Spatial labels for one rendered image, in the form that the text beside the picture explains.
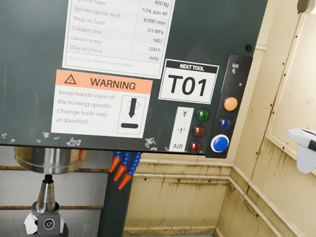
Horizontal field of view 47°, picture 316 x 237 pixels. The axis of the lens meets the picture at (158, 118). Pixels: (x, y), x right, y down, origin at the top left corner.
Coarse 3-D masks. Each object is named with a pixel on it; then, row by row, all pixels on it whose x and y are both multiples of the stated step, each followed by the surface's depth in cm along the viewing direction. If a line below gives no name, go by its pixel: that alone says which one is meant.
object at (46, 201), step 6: (42, 186) 84; (48, 186) 84; (42, 192) 85; (48, 192) 85; (54, 192) 86; (42, 198) 85; (48, 198) 85; (54, 198) 86; (36, 204) 86; (42, 204) 85; (48, 204) 85; (54, 204) 87; (42, 210) 85; (48, 210) 85
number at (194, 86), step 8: (184, 72) 61; (184, 80) 62; (192, 80) 62; (200, 80) 63; (208, 80) 63; (184, 88) 63; (192, 88) 63; (200, 88) 63; (208, 88) 64; (184, 96) 63; (192, 96) 64; (200, 96) 64
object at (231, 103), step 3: (228, 99) 65; (231, 99) 65; (234, 99) 65; (225, 102) 65; (228, 102) 65; (231, 102) 65; (234, 102) 65; (225, 105) 65; (228, 105) 65; (231, 105) 65; (234, 105) 66; (225, 108) 66; (228, 108) 66; (231, 108) 66; (234, 108) 66
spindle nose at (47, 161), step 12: (24, 156) 75; (36, 156) 74; (48, 156) 74; (60, 156) 75; (72, 156) 77; (84, 156) 80; (36, 168) 75; (48, 168) 75; (60, 168) 76; (72, 168) 78
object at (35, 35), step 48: (0, 0) 50; (48, 0) 52; (192, 0) 58; (240, 0) 60; (0, 48) 53; (48, 48) 54; (192, 48) 60; (240, 48) 63; (0, 96) 55; (48, 96) 57; (0, 144) 58; (48, 144) 60; (96, 144) 62; (144, 144) 65
